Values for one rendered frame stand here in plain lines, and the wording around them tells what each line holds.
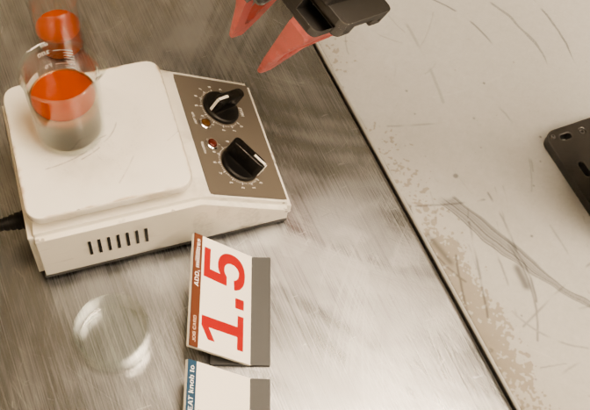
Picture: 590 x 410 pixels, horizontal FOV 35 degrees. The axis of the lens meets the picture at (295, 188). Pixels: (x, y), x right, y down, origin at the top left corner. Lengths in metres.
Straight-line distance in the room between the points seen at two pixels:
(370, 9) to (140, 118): 0.19
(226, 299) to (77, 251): 0.12
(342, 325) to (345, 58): 0.26
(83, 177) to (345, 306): 0.22
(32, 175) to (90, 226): 0.06
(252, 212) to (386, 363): 0.15
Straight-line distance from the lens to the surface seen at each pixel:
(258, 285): 0.73
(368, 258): 0.76
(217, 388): 0.68
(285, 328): 0.72
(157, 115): 0.71
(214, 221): 0.72
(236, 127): 0.76
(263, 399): 0.70
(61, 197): 0.68
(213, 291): 0.70
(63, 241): 0.70
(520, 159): 0.84
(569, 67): 0.92
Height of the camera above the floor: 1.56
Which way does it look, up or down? 58 degrees down
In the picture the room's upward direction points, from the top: 8 degrees clockwise
